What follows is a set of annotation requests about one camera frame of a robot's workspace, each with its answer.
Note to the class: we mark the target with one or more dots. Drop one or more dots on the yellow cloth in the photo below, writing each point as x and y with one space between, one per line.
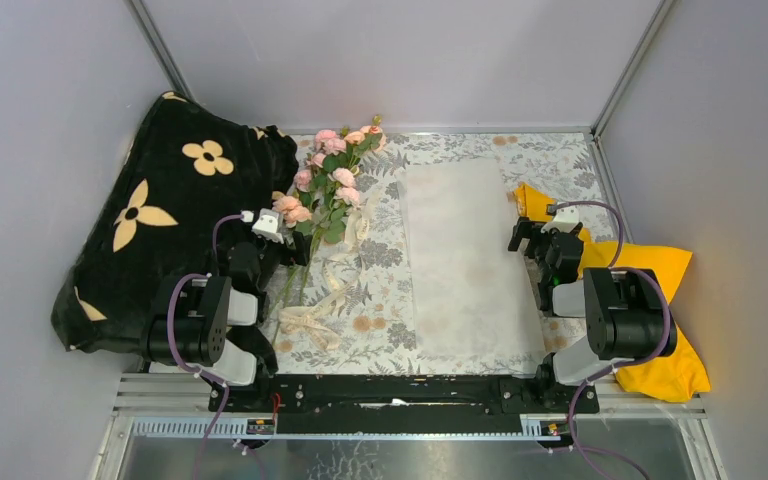
676 378

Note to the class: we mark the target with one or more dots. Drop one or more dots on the pink fake flower bouquet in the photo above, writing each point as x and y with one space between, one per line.
324 189

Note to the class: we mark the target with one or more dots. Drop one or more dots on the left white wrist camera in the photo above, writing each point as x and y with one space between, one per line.
268 226

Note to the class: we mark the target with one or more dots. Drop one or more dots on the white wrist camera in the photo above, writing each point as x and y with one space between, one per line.
268 226
564 220

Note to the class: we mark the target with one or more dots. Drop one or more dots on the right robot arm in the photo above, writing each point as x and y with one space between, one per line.
627 318

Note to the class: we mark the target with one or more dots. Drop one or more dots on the black flower-pattern blanket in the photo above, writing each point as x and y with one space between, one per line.
174 209

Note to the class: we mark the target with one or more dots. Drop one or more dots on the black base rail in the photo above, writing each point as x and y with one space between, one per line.
420 404

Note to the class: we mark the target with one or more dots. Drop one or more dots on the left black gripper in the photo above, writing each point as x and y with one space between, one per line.
301 248

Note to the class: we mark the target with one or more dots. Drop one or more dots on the floral tablecloth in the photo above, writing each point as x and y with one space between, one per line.
375 324

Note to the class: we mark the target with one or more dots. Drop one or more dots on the white wrapping paper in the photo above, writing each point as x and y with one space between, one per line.
472 296

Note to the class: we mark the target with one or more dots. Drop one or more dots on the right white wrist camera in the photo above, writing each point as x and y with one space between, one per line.
564 220

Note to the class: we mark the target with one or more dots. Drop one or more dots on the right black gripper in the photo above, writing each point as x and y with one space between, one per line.
523 229

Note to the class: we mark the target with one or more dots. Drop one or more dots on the cream ribbon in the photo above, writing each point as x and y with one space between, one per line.
340 272

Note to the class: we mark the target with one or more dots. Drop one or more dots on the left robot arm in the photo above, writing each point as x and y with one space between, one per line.
207 325

